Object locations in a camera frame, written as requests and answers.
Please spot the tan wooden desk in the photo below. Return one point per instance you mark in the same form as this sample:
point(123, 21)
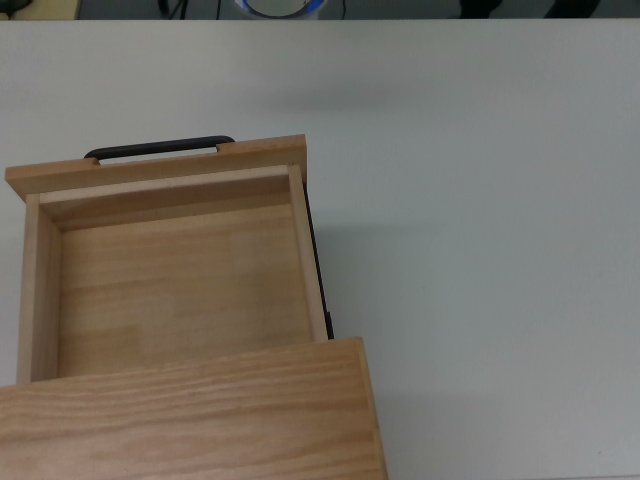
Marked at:
point(50, 9)

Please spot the light wooden drawer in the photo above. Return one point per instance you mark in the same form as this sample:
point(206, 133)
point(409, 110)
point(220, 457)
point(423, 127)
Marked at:
point(175, 280)

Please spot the light wooden cabinet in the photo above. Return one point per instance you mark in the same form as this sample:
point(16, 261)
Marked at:
point(200, 420)

